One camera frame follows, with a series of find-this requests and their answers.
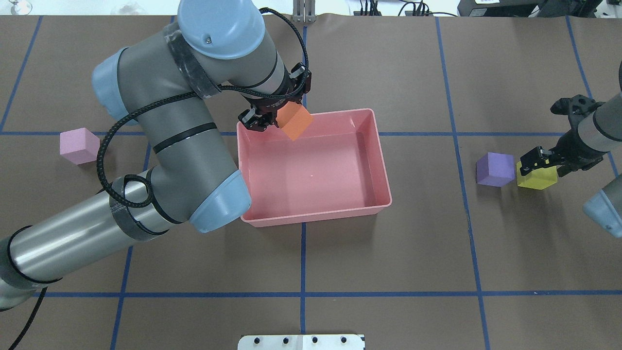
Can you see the purple foam block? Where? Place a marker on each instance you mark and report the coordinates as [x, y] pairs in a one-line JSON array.
[[495, 169]]

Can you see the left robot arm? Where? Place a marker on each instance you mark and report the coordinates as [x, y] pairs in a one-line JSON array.
[[161, 84]]

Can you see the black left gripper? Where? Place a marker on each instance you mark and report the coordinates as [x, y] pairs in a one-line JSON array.
[[267, 105]]

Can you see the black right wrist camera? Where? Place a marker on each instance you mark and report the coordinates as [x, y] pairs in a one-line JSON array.
[[575, 108]]

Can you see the pink plastic bin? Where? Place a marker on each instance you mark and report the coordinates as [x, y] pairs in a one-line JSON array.
[[334, 170]]

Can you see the orange foam block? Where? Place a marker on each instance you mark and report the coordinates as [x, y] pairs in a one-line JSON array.
[[293, 119]]

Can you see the pink foam block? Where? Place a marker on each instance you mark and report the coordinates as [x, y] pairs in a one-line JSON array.
[[79, 146]]

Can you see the yellow foam block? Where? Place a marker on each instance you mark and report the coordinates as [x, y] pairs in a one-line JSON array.
[[537, 179]]

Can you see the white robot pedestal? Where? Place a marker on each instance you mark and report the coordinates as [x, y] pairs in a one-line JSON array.
[[302, 342]]

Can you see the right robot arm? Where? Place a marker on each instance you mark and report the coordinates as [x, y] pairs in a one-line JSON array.
[[595, 130]]

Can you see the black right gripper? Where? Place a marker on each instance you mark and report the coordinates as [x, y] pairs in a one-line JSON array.
[[574, 148]]

